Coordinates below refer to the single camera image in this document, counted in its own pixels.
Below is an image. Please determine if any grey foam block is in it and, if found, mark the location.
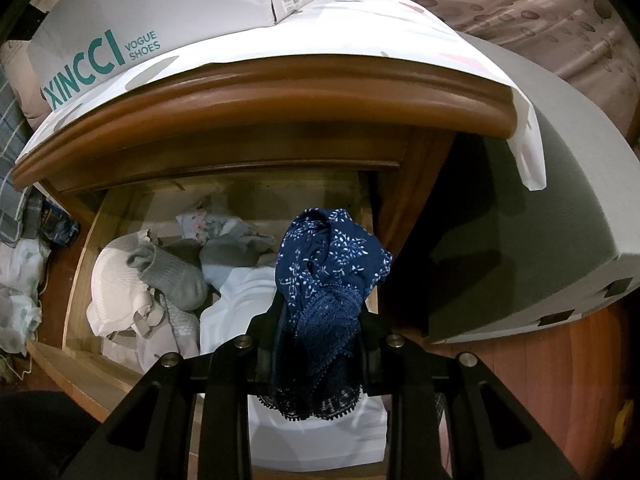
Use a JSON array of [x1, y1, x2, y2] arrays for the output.
[[420, 35, 640, 346]]

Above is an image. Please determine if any white patterned cloth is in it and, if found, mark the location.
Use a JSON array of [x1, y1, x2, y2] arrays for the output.
[[162, 300, 202, 357]]

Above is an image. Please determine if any large white garment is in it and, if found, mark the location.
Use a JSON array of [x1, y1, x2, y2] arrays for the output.
[[199, 265, 389, 467]]

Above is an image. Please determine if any grey sock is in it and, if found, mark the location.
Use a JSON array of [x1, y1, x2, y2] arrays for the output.
[[126, 244, 211, 312]]

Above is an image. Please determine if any yellow object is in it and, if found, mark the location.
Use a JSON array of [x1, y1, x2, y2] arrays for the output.
[[612, 399, 637, 457]]

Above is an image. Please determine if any white bra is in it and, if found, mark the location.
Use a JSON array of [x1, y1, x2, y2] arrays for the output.
[[86, 230, 168, 339]]

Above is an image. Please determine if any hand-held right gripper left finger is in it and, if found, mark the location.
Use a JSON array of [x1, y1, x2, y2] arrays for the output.
[[60, 300, 287, 480]]

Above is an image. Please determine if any white floral underwear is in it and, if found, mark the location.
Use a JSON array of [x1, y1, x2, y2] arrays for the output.
[[175, 200, 251, 247]]

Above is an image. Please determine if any navy blue floral underwear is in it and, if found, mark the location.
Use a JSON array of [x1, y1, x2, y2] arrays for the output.
[[257, 207, 394, 421]]

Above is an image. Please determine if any dark blue patterned cloth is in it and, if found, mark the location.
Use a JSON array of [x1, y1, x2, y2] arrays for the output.
[[30, 194, 81, 249]]

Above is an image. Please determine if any grey underwear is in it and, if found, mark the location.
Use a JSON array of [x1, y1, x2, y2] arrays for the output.
[[200, 232, 277, 283]]

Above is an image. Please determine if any blue plaid cloth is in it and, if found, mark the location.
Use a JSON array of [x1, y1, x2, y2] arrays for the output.
[[0, 75, 51, 247]]

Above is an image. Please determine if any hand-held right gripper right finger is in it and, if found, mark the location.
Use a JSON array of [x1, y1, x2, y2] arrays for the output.
[[361, 311, 581, 480]]

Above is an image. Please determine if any wooden nightstand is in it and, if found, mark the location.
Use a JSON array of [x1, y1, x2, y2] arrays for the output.
[[11, 52, 518, 281]]

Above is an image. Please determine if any white shoe box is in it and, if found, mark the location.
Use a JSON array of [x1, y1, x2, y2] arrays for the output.
[[25, 0, 316, 113]]

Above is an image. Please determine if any dark plaid cloth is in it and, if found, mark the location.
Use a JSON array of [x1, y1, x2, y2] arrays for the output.
[[0, 235, 51, 357]]

